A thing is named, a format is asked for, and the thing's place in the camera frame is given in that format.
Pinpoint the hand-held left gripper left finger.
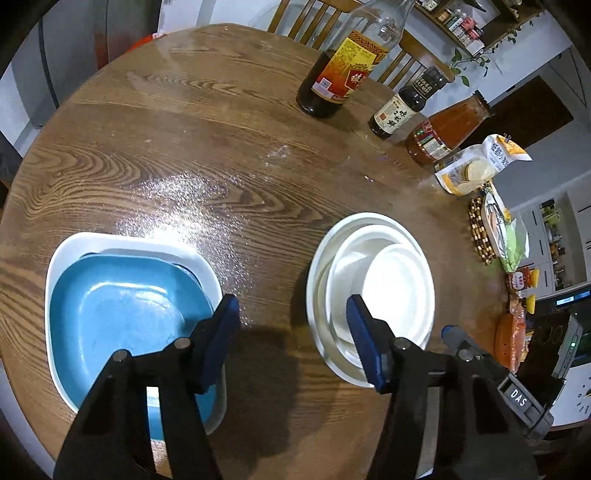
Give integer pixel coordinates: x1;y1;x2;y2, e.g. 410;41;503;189
53;294;241;480

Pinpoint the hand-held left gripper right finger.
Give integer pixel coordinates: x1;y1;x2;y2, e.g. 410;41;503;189
346;295;541;480

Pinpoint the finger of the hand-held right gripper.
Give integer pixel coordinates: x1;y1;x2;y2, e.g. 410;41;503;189
441;325;490;365

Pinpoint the small white bowl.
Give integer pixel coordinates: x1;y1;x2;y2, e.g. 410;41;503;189
361;244;433;345

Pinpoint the medium white bowl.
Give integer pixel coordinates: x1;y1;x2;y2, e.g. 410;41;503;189
325;224;428;352

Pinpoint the large white bowl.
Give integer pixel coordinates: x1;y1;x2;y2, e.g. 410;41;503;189
306;212;435;387

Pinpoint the orange snack packet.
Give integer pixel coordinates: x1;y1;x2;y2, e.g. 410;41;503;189
494;309;530;373

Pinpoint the beaded woven basket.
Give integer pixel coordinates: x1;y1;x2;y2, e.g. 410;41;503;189
468;182;513;267

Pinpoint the green packet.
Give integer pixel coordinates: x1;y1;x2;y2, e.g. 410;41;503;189
499;215;530;273

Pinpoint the flour bag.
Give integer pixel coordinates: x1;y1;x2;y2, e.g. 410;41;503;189
435;134;533;198

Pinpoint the orange sauce bottle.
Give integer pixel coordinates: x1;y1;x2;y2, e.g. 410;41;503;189
405;91;496;166

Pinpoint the small dark soy sauce bottle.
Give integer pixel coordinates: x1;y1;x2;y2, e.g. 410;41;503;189
368;66;450;140

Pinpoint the dark wooden door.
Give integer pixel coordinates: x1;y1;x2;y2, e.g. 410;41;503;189
489;76;576;149

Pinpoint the small leafy plant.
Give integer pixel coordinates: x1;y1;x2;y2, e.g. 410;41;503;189
448;32;522;88

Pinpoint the wooden chair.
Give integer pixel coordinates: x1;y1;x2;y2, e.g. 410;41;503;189
376;30;456;91
267;0;370;51

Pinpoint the large yellow-capped vinegar bottle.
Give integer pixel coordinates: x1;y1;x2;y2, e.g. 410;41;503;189
297;0;416;118

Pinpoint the grey refrigerator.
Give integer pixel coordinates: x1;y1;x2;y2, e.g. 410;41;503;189
9;0;162;132

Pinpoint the wooden wall shelf with jars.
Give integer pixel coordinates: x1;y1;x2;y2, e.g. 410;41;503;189
413;0;546;52

